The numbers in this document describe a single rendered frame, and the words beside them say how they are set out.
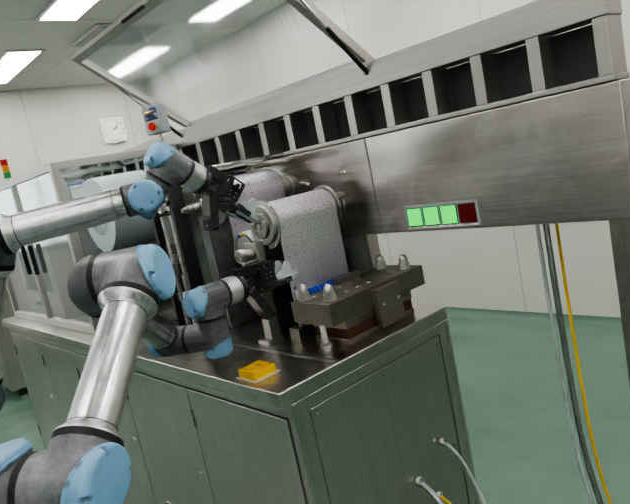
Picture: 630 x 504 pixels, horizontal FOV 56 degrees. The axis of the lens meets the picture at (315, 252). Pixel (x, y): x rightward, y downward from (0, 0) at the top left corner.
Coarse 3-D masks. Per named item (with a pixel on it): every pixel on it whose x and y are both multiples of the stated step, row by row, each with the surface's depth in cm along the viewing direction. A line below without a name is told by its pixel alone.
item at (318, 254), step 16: (336, 224) 184; (288, 240) 171; (304, 240) 175; (320, 240) 179; (336, 240) 183; (288, 256) 171; (304, 256) 175; (320, 256) 179; (336, 256) 183; (304, 272) 175; (320, 272) 179; (336, 272) 183
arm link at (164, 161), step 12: (156, 144) 148; (144, 156) 150; (156, 156) 146; (168, 156) 148; (180, 156) 150; (156, 168) 148; (168, 168) 149; (180, 168) 150; (192, 168) 152; (168, 180) 150; (180, 180) 152
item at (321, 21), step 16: (144, 0) 179; (160, 0) 174; (288, 0) 158; (304, 0) 159; (128, 16) 186; (304, 16) 162; (320, 16) 162; (112, 32) 198; (336, 32) 166; (96, 48) 211; (352, 48) 170; (80, 64) 227; (352, 64) 179; (112, 80) 233; (128, 96) 242; (224, 112) 233
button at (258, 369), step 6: (258, 360) 155; (246, 366) 152; (252, 366) 151; (258, 366) 150; (264, 366) 149; (270, 366) 149; (240, 372) 150; (246, 372) 148; (252, 372) 147; (258, 372) 147; (264, 372) 148; (270, 372) 149; (246, 378) 149; (252, 378) 147; (258, 378) 147
